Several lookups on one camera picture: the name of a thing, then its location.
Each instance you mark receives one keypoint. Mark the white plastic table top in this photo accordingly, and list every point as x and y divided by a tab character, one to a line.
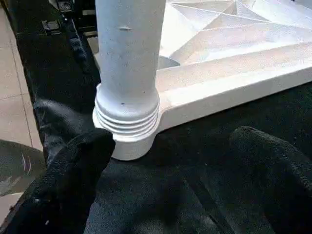
231	61

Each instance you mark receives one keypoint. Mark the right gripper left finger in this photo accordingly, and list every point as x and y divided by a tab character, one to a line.
63	190

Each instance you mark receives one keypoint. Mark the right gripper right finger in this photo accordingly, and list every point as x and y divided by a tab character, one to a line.
280	185

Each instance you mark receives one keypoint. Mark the white plastic table leg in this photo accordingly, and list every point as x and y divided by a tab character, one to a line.
126	61

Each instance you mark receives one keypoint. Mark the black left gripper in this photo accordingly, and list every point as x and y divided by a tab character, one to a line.
68	12

